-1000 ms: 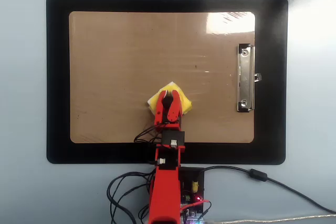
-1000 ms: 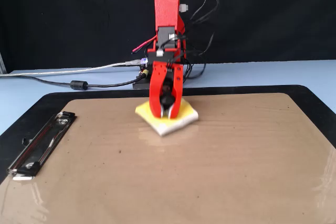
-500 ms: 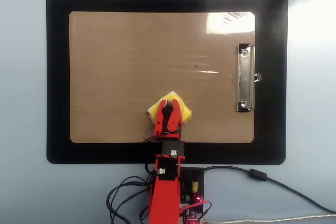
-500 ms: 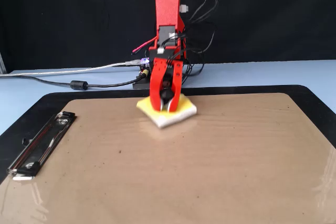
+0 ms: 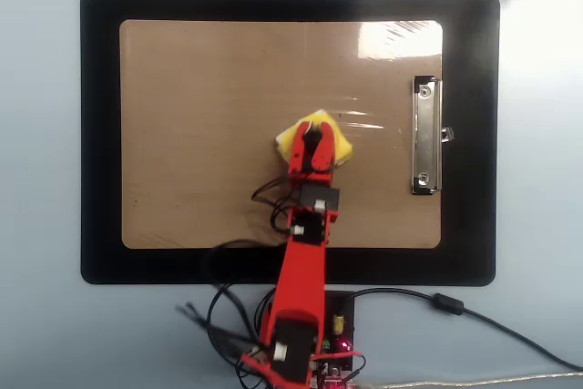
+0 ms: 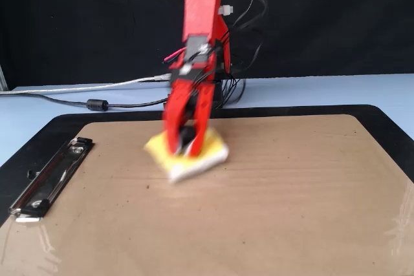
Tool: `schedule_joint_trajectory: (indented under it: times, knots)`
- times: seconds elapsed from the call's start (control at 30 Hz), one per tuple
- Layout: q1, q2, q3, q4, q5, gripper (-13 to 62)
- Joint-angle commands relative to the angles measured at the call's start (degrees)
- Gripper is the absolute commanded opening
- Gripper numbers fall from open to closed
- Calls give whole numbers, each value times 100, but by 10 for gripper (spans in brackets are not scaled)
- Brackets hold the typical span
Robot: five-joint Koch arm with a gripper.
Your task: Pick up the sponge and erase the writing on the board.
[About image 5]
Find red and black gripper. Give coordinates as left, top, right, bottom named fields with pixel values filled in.
left=286, top=120, right=342, bottom=213

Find yellow and white sponge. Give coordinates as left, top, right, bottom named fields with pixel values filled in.
left=274, top=108, right=355, bottom=169

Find black robot base controller board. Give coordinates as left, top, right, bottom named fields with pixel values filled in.
left=313, top=291, right=356, bottom=389

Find brown clipboard board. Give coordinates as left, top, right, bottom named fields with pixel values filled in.
left=118, top=18, right=444, bottom=250

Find silver metal clipboard clip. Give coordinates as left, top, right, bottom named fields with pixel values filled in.
left=411, top=74, right=455, bottom=196

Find black rectangular desk mat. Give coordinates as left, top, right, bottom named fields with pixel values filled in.
left=79, top=0, right=501, bottom=286

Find black robot arm wires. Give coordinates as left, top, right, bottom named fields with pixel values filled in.
left=175, top=174, right=295, bottom=389

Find black cable with ferrite bead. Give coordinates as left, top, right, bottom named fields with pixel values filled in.
left=353, top=287, right=583, bottom=372

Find red jumper wire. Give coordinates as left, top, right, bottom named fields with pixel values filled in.
left=313, top=349, right=367, bottom=381

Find silver braided USB cable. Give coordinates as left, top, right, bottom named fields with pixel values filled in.
left=354, top=371, right=583, bottom=389

